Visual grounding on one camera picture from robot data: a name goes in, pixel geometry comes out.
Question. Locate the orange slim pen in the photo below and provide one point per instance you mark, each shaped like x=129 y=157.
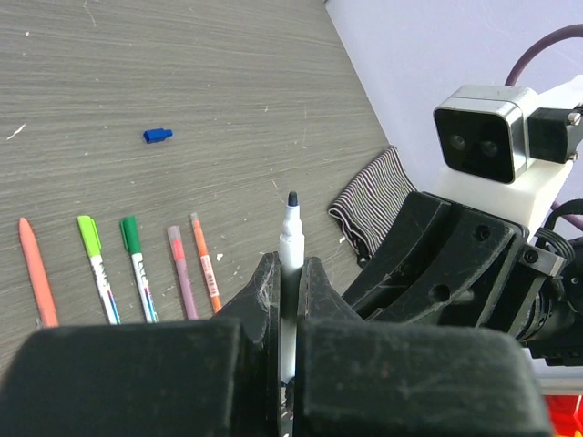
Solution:
x=37 y=274

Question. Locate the white marker lime end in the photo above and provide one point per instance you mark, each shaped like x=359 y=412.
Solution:
x=89 y=234

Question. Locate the white marker blue end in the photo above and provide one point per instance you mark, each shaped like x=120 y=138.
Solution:
x=291 y=255

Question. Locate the pink highlighter pen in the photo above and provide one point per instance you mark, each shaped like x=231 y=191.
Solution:
x=181 y=266

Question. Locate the striped black white cloth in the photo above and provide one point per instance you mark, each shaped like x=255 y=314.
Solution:
x=365 y=210

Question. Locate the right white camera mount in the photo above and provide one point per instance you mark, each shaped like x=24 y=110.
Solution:
x=508 y=150

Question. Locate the white marker green end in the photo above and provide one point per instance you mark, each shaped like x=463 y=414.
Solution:
x=130 y=236

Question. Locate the orange white marker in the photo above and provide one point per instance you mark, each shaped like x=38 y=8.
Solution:
x=205 y=262

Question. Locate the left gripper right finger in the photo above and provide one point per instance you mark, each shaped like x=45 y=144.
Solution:
x=358 y=378

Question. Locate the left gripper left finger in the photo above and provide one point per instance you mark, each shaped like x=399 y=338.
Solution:
x=215 y=377

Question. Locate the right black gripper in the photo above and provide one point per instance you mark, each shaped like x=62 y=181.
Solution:
x=443 y=263

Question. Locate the blue pen cap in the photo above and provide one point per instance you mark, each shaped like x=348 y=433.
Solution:
x=156 y=135

